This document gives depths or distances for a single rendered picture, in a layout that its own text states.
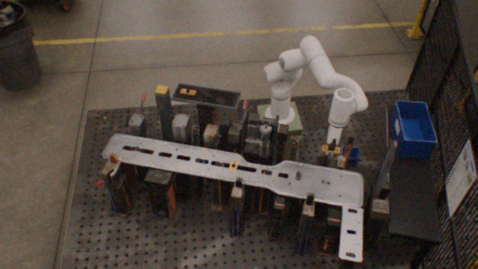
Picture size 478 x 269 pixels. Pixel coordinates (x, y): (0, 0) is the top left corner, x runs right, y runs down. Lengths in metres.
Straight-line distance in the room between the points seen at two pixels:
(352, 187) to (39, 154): 2.65
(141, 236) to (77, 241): 0.33
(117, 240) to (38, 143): 1.83
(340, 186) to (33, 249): 2.17
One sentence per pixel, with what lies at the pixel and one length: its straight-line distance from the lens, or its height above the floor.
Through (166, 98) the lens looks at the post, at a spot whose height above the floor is 1.13.
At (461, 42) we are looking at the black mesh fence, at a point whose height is 1.55.
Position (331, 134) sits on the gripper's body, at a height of 1.39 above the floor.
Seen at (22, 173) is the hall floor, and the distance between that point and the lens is 3.95.
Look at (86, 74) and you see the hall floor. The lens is 4.72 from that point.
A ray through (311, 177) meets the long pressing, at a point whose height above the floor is 1.00.
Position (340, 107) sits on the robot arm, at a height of 1.55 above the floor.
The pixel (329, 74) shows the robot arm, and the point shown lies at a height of 1.59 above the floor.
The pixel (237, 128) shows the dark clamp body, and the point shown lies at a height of 1.08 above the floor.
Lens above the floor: 2.79
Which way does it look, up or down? 46 degrees down
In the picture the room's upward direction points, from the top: 1 degrees clockwise
